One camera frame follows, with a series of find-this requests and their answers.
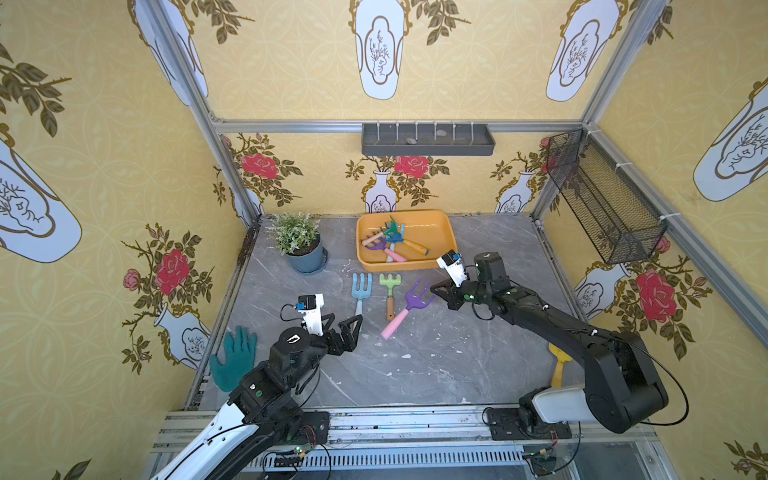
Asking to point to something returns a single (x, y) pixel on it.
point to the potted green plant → (296, 237)
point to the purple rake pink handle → (381, 246)
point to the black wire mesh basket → (601, 200)
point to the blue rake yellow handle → (398, 237)
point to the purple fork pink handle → (412, 301)
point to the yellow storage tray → (433, 230)
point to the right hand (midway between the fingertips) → (433, 290)
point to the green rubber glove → (239, 354)
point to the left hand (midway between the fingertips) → (352, 318)
